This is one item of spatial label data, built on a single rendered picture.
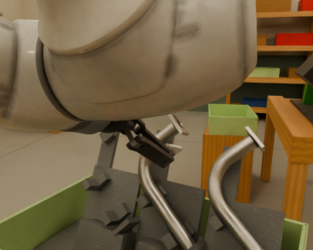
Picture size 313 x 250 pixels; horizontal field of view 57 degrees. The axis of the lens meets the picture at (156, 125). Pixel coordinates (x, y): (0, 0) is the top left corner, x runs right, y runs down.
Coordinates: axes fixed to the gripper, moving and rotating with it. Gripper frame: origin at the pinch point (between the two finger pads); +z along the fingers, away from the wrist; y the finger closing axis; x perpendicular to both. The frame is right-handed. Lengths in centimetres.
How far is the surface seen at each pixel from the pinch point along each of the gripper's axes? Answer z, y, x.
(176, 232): 5.6, -19.4, 11.0
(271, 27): 531, 234, -146
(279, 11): 475, 223, -162
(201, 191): 10.6, -14.8, 2.9
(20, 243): -1.1, -1.9, 45.8
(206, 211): 24.1, -18.0, 9.0
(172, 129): 5.7, -0.8, -0.6
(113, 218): 7.0, -8.8, 24.3
